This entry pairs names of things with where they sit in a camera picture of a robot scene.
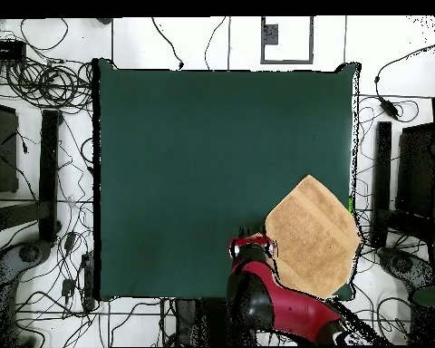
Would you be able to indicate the dark flat panel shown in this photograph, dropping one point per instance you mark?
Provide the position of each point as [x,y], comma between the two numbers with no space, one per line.
[417,170]
[3,152]

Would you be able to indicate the black electronics box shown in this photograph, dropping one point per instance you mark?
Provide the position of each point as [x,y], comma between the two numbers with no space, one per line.
[3,50]

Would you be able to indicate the grey rectangular floor frame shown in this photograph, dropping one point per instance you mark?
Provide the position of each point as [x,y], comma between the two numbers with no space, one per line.
[263,47]

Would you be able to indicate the small black power adapter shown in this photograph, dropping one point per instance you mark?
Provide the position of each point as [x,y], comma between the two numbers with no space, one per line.
[68,287]
[69,241]

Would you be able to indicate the dark green table cloth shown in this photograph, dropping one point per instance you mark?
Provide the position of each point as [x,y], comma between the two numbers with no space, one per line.
[203,163]

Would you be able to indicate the dark stand base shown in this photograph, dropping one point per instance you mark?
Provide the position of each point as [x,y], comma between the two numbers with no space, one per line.
[29,253]
[402,264]

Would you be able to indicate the black floor bar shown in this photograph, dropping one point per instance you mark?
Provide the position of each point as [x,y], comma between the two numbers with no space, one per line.
[382,181]
[49,174]

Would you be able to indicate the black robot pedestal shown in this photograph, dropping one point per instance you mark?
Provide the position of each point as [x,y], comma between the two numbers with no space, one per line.
[203,322]

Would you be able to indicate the tan towel with white label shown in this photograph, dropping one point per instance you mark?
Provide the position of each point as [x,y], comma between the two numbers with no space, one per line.
[311,235]

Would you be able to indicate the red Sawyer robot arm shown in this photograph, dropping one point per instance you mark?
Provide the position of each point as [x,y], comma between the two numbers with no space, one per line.
[275,301]

